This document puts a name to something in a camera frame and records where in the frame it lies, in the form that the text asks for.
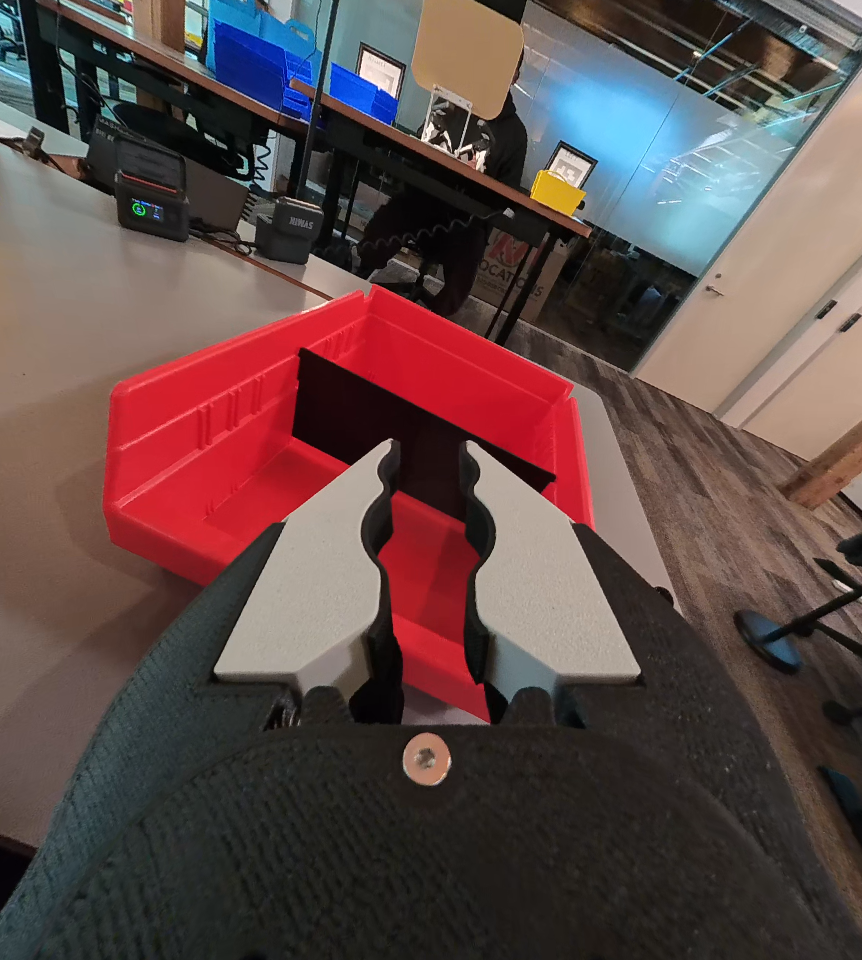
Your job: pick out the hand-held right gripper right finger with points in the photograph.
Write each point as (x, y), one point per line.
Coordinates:
(551, 592)

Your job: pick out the white door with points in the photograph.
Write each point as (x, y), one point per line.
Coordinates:
(776, 247)
(836, 390)

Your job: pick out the wooden support beam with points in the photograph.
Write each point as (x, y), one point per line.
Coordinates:
(843, 457)

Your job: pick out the small yellow bin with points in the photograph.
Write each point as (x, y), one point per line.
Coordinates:
(554, 195)

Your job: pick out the black bin divider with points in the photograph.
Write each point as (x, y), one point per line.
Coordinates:
(341, 412)

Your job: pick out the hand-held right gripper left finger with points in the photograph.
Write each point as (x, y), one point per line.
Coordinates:
(303, 592)

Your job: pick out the stack of blue bins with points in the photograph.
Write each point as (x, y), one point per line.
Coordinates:
(243, 60)

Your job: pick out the long wooden table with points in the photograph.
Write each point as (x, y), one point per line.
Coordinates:
(506, 193)
(175, 66)

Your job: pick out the black portable power station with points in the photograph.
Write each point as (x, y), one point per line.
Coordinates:
(153, 180)

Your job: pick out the black picture frame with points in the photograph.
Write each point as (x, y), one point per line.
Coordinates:
(572, 161)
(382, 71)

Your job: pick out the black stand round base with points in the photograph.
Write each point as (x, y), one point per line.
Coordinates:
(768, 641)

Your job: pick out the black battery charger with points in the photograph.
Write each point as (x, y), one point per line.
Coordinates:
(288, 236)

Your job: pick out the cardboard box red print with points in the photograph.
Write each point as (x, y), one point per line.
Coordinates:
(528, 277)

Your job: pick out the red plastic bin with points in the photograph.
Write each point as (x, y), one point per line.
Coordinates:
(175, 465)

